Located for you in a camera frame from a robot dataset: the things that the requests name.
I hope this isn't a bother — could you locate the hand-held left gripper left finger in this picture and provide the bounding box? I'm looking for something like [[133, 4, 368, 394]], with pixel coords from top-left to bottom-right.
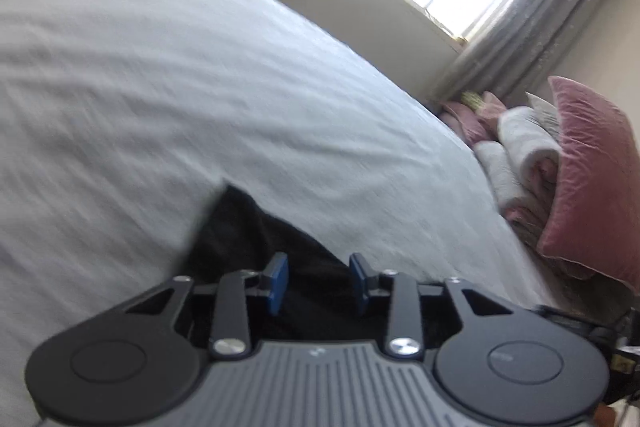
[[122, 252, 290, 360]]

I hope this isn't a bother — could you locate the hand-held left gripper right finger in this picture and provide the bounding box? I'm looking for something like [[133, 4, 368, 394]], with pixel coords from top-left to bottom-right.
[[348, 252, 516, 360]]

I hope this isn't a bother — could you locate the black garment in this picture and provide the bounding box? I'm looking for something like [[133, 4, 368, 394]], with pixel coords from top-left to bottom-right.
[[187, 184, 463, 349]]

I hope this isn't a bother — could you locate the pink velvet pillow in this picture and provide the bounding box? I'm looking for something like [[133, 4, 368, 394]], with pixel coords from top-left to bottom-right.
[[536, 76, 640, 294]]

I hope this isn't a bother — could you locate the folded grey pink quilt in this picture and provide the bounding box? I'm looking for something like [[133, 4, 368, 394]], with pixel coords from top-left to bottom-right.
[[472, 107, 568, 235]]

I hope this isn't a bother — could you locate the pink cloth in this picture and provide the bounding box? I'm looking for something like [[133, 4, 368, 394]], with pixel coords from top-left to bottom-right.
[[440, 91, 510, 146]]

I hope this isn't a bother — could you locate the small grey pillow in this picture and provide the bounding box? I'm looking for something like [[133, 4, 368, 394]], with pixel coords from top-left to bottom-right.
[[524, 91, 560, 134]]

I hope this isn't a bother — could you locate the grey curtain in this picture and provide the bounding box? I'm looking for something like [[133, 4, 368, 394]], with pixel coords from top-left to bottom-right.
[[432, 0, 614, 106]]

